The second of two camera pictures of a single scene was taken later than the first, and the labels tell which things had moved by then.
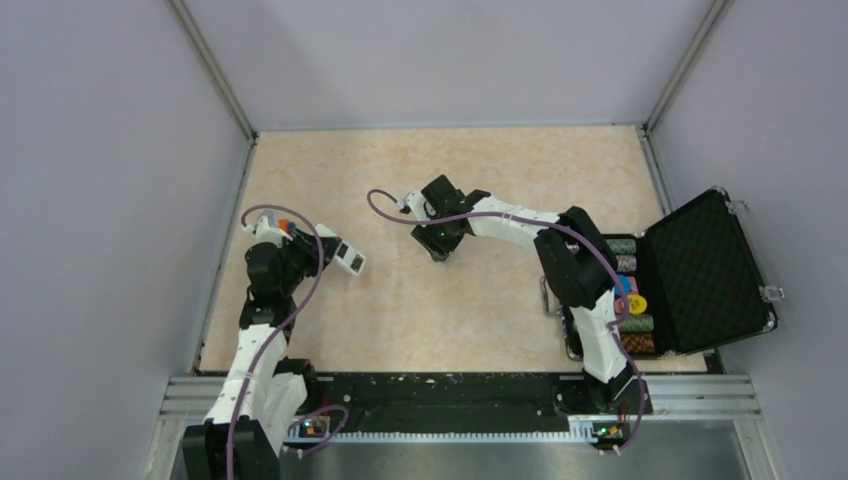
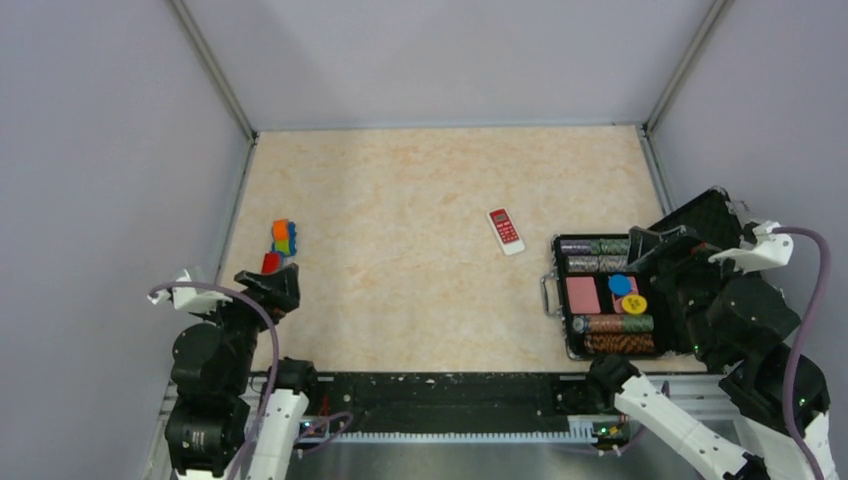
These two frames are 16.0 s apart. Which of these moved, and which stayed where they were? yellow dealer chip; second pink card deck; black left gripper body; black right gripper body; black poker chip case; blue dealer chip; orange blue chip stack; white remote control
Moved: white remote control; black right gripper body; black left gripper body
Stayed: black poker chip case; second pink card deck; blue dealer chip; orange blue chip stack; yellow dealer chip
